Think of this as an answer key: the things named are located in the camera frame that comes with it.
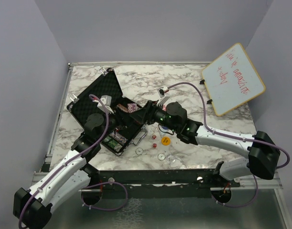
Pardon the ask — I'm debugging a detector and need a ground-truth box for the white poker chip middle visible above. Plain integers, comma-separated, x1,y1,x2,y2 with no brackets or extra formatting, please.
157,153,165,161

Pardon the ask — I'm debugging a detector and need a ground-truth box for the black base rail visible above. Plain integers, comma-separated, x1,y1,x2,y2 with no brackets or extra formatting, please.
81,164,239,201

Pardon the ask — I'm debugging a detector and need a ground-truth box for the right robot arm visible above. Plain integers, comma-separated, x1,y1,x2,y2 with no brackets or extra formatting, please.
130,101,281,187

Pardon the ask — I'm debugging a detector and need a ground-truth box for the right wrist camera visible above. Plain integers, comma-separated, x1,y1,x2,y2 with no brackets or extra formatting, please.
157,86,170,106

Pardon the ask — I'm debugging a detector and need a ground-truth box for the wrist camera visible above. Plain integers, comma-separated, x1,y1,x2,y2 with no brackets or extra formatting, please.
92,95,114,114
157,86,170,106

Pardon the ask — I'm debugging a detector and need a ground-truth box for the brown poker chip stack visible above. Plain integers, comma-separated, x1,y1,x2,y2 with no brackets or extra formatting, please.
117,104,128,113

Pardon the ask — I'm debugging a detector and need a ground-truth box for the grey poker chip stack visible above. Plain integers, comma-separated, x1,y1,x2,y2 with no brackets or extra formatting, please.
127,103,139,113

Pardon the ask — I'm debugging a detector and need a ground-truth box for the white dry-erase board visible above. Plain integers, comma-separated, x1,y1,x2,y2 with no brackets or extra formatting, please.
201,43,266,116

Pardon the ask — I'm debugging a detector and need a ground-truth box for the clear triangular card cutter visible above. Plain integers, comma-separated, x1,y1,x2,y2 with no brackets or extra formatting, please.
158,129,167,137

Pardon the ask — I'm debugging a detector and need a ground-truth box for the green grey chip row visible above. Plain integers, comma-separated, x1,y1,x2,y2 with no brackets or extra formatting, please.
103,136,122,153

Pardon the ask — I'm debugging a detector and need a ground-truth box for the black foam-lined poker case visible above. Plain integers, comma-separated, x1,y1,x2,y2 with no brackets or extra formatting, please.
67,68,145,156

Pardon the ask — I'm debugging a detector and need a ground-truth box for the clear dealer button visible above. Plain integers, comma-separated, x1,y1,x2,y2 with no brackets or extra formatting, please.
166,155,176,164

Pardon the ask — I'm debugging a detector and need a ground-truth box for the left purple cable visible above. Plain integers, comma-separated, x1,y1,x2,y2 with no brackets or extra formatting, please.
18,94,130,229

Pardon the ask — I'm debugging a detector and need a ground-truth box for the white poker chip left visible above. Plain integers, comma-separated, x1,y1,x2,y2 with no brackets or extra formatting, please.
135,147,143,155

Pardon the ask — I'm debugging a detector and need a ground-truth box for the orange big blind button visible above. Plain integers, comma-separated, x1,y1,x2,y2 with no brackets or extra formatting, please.
161,136,171,146

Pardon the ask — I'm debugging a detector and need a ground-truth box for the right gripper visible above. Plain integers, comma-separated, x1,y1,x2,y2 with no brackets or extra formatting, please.
130,99,179,132

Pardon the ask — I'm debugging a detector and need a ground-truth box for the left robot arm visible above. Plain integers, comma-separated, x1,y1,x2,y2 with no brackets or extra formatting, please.
13,108,115,229

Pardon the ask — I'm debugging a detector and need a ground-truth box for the white poker chip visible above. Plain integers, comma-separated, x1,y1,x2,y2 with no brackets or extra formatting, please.
135,147,143,155
157,153,165,161

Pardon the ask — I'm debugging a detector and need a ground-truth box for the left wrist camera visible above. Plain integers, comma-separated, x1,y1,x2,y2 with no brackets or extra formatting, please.
92,95,114,114

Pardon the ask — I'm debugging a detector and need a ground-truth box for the blue tan chip row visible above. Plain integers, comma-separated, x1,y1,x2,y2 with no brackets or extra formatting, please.
109,132,128,146

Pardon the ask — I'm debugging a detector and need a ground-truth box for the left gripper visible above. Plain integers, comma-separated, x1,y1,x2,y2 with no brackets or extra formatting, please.
97,106,135,144

